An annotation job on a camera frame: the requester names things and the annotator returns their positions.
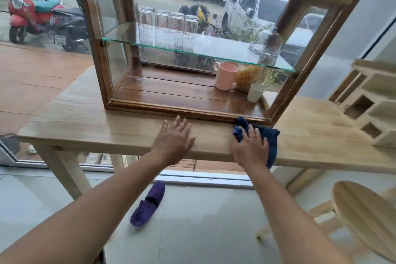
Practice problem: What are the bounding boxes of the person's right hand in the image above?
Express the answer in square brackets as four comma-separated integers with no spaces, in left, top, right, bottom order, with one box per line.
[230,125,269,171]

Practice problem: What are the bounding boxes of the light wooden shelf organiser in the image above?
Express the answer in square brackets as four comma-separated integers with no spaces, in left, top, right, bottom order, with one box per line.
[329,59,396,149]

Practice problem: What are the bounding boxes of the light wooden table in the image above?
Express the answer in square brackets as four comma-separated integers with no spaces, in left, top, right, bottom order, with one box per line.
[17,65,396,201]

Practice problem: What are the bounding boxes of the person's left hand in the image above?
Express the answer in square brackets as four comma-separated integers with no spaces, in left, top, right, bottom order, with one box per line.
[151,115,196,169]

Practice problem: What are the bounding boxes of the red scooter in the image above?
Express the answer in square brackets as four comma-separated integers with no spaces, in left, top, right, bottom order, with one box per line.
[7,0,64,45]

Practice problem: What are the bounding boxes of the round wooden stool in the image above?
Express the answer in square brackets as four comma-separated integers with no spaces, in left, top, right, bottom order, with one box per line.
[255,180,396,264]

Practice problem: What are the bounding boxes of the wooden glass display cabinet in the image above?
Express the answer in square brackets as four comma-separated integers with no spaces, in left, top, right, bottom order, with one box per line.
[72,0,372,127]

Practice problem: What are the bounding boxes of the small white cup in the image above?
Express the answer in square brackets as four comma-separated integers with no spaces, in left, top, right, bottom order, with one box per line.
[246,83,266,103]

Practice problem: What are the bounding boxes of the white car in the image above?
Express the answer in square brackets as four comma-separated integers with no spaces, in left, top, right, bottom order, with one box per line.
[279,13,329,68]

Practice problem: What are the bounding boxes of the black scooter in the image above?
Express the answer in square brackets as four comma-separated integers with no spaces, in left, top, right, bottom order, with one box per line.
[49,0,91,53]

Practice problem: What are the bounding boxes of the round glass bottle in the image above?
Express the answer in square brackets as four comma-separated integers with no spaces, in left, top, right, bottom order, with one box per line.
[258,27,284,66]

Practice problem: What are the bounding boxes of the small glass dish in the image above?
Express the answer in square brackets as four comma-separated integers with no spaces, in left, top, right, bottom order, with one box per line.
[248,41,265,57]

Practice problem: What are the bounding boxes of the pink mug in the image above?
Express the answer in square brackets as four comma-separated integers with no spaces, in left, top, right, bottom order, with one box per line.
[213,62,239,91]

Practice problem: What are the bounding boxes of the clear glass jar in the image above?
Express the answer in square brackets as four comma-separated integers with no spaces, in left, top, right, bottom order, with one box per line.
[169,12,185,51]
[138,6,155,46]
[182,14,200,53]
[154,9,171,48]

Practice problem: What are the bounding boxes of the person's right forearm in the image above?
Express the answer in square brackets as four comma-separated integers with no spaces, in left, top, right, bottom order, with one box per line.
[239,163,355,264]

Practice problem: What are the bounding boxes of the person's left forearm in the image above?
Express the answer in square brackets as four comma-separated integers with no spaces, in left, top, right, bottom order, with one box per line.
[0,152,174,264]

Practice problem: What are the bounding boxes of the yellow and black motorcycle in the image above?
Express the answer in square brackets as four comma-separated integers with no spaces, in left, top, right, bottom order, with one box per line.
[174,4,218,71]

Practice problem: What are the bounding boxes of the dark blue cleaning cloth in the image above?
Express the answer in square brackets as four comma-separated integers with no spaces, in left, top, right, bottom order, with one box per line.
[233,117,281,169]

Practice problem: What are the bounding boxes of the purple slipper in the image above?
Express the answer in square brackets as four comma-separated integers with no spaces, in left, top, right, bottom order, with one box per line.
[130,181,166,228]

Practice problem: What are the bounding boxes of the glass cabinet shelf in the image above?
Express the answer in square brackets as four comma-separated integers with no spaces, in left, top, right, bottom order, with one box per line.
[102,22,296,73]

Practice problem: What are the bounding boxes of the white pickup truck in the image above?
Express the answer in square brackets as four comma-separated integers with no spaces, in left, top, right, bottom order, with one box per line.
[222,0,290,31]

